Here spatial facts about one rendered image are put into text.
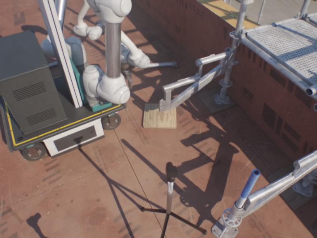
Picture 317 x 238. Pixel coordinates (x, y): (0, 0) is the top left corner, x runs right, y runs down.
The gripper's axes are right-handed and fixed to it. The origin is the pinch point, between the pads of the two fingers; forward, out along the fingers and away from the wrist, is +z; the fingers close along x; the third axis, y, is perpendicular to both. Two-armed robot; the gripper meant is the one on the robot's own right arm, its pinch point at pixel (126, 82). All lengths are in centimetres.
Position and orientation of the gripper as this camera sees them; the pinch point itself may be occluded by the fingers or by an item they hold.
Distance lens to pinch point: 227.4
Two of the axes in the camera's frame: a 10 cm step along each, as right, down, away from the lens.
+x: 4.9, 6.4, -5.9
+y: -8.7, 3.6, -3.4
